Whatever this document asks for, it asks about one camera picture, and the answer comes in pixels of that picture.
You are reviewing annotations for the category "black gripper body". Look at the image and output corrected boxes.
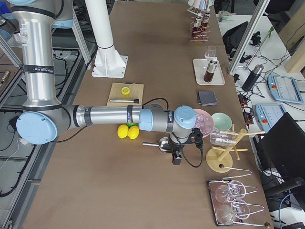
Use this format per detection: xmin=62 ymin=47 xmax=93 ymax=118
xmin=169 ymin=140 xmax=182 ymax=165

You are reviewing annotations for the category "grey cloth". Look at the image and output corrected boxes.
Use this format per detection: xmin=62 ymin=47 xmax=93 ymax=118
xmin=197 ymin=91 xmax=219 ymax=106

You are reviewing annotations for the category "upside wine glass far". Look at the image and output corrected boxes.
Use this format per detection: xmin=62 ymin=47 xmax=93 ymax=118
xmin=215 ymin=180 xmax=246 ymax=203

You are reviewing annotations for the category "wooden cup tree stand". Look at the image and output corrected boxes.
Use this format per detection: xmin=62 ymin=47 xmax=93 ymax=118
xmin=205 ymin=126 xmax=265 ymax=173

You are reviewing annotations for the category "white serving tray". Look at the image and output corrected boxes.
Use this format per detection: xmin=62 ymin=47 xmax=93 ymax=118
xmin=193 ymin=58 xmax=225 ymax=86

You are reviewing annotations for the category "copper wire bottle basket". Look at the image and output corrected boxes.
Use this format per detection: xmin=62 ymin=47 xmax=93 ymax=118
xmin=189 ymin=17 xmax=210 ymax=42

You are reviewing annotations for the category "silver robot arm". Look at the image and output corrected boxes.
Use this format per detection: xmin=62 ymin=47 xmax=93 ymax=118
xmin=11 ymin=0 xmax=203 ymax=165

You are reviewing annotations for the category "clear wine glass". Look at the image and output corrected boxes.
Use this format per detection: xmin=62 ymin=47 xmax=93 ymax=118
xmin=204 ymin=45 xmax=216 ymax=70

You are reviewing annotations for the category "glass jar on stand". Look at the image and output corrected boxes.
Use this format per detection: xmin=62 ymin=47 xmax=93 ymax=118
xmin=210 ymin=129 xmax=238 ymax=146

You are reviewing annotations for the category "upside wine glass near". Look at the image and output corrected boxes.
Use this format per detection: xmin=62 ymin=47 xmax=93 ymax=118
xmin=216 ymin=199 xmax=250 ymax=225

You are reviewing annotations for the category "black monitor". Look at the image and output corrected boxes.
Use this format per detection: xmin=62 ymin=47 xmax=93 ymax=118
xmin=260 ymin=113 xmax=305 ymax=178

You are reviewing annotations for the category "black glass tray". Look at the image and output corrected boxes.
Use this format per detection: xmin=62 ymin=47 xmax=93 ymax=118
xmin=207 ymin=180 xmax=232 ymax=226

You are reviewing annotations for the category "tea bottle lying low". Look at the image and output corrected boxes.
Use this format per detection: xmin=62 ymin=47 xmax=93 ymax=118
xmin=201 ymin=10 xmax=210 ymax=27

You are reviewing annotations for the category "tea bottle white cap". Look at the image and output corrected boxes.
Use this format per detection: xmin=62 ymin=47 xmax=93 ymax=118
xmin=203 ymin=57 xmax=218 ymax=83

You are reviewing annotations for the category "wooden cutting board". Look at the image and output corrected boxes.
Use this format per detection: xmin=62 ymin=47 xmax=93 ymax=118
xmin=107 ymin=83 xmax=144 ymax=106

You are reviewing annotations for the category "white cup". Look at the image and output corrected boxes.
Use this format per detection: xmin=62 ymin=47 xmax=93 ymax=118
xmin=188 ymin=0 xmax=201 ymax=9

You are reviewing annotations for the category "steel ice scoop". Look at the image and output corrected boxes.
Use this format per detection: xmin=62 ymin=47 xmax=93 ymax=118
xmin=142 ymin=137 xmax=173 ymax=153

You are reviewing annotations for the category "half lemon slice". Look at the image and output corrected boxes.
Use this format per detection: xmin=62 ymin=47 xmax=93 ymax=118
xmin=121 ymin=87 xmax=131 ymax=95

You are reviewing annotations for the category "pale green cup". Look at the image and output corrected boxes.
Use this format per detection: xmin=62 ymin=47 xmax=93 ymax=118
xmin=198 ymin=0 xmax=209 ymax=10

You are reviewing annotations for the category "yellow lemon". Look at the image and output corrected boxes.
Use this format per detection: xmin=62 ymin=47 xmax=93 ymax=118
xmin=128 ymin=125 xmax=140 ymax=140
xmin=117 ymin=124 xmax=129 ymax=139

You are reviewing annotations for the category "white wire cup rack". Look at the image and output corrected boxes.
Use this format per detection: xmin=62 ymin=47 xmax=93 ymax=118
xmin=187 ymin=6 xmax=210 ymax=17

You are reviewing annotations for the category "black thermos bottle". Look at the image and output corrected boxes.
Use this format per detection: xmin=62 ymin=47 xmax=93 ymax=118
xmin=242 ymin=64 xmax=264 ymax=92

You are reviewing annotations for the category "steel muddler rod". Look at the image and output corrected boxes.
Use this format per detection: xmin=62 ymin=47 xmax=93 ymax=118
xmin=109 ymin=99 xmax=140 ymax=104

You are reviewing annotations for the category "green bowl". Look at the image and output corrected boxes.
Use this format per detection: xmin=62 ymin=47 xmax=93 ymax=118
xmin=212 ymin=113 xmax=233 ymax=130

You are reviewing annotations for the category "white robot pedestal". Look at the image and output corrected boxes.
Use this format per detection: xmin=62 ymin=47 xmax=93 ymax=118
xmin=85 ymin=0 xmax=128 ymax=79

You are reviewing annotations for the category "blue teach pendant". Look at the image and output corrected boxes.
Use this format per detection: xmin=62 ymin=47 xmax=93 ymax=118
xmin=255 ymin=104 xmax=286 ymax=133
xmin=267 ymin=74 xmax=304 ymax=104

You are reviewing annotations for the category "upside wine glass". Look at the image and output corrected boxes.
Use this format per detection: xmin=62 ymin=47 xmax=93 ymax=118
xmin=216 ymin=199 xmax=250 ymax=225
xmin=215 ymin=180 xmax=246 ymax=203

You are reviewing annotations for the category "tea bottle in basket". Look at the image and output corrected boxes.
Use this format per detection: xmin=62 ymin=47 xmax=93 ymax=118
xmin=192 ymin=16 xmax=202 ymax=30

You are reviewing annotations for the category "pink bowl of ice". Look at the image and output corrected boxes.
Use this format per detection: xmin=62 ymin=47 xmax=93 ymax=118
xmin=194 ymin=109 xmax=214 ymax=138

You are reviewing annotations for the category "green lime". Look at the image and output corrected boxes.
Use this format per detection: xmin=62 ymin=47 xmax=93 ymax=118
xmin=126 ymin=123 xmax=137 ymax=128

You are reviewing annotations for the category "aluminium frame post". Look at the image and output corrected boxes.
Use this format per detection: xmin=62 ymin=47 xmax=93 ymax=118
xmin=227 ymin=0 xmax=270 ymax=76

